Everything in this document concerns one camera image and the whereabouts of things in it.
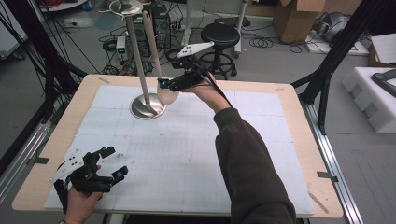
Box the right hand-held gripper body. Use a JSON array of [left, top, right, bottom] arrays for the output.
[[169, 41, 216, 92]]

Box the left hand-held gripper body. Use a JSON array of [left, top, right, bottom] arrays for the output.
[[48, 148, 114, 194]]

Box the metal stand with round base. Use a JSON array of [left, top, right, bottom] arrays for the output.
[[98, 0, 167, 120]]

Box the beige silicone ladle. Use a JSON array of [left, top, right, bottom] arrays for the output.
[[141, 9, 181, 106]]

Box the person's left hand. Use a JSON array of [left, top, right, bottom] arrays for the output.
[[64, 186, 105, 224]]

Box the person's right hand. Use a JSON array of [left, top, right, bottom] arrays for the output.
[[182, 73, 233, 114]]

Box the black tape strip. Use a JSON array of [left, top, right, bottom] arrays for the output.
[[317, 171, 339, 183], [26, 157, 50, 166]]

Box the grey box with green light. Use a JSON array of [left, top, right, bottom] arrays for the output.
[[115, 35, 128, 62]]

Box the black computer tower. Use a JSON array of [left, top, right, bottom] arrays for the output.
[[134, 3, 172, 50]]

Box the black round stool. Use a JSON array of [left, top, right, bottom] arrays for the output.
[[199, 22, 241, 81]]

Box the white grid mat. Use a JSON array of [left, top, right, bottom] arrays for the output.
[[43, 84, 316, 218]]

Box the open cardboard box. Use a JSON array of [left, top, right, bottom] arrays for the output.
[[273, 0, 328, 45]]

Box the grey rounded device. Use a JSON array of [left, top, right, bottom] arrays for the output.
[[312, 11, 352, 43]]

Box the beige tape strip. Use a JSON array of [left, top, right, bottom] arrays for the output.
[[307, 191, 330, 215]]

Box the large white foam block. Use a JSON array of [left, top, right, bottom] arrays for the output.
[[342, 66, 396, 134]]

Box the small cardboard box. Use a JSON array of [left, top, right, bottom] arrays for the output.
[[367, 45, 396, 69]]

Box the black curved device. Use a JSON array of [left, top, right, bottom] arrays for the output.
[[370, 68, 396, 98]]

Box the small white foam block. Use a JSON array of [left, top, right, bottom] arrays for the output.
[[371, 33, 396, 64]]

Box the aluminium rail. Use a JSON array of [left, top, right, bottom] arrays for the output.
[[0, 120, 53, 203], [300, 102, 364, 224]]

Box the black cable coil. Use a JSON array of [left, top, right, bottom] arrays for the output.
[[247, 29, 304, 54]]

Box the black metal frame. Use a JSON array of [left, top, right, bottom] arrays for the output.
[[290, 0, 386, 135], [0, 0, 89, 171]]

